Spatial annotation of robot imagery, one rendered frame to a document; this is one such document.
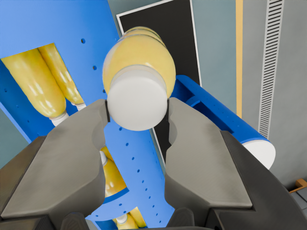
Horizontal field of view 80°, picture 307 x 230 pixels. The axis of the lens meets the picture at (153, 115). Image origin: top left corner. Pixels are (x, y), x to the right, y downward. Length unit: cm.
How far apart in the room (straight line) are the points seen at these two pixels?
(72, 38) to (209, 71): 159
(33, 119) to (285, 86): 233
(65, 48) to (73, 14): 5
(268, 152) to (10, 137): 188
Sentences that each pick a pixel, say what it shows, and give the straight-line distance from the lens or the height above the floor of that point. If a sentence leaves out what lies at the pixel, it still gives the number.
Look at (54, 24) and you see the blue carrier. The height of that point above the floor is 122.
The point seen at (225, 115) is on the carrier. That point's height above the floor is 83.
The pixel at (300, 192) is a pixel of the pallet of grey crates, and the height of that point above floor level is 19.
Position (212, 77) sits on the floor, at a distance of 186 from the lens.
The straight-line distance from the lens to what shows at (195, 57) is 155.
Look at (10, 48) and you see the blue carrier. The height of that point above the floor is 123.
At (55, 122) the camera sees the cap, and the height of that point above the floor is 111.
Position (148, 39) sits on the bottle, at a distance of 16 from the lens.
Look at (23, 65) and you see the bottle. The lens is 43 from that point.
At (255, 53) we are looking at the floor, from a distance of 204.
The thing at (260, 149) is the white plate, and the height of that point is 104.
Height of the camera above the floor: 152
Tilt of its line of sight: 58 degrees down
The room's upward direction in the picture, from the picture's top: 155 degrees clockwise
